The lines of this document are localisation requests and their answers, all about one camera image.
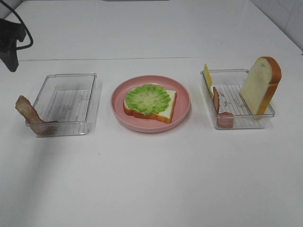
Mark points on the pink round plate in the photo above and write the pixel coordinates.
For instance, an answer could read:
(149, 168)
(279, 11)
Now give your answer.
(181, 107)

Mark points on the yellow cheese slice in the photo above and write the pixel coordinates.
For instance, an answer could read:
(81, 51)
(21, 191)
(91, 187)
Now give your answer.
(208, 79)

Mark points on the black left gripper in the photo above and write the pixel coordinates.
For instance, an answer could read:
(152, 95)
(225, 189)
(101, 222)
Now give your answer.
(9, 33)

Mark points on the brown bacon strip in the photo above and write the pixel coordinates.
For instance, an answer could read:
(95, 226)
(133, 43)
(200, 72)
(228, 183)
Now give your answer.
(30, 113)

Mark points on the clear right plastic tray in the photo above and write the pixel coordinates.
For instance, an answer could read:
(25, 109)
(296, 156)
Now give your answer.
(229, 83)

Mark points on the clear plastic tray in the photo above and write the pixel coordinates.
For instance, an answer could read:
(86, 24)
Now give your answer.
(67, 104)
(229, 83)

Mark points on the bread slice from tray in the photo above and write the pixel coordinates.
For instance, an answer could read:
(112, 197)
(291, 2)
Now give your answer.
(165, 117)

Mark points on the clear left plastic tray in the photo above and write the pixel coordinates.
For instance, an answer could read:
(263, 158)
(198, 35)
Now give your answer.
(67, 104)

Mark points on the bread slice in right tray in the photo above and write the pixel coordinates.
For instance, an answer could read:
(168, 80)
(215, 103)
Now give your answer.
(261, 84)

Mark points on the green lettuce leaf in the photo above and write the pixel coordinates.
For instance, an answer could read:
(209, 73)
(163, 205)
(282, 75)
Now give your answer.
(149, 99)

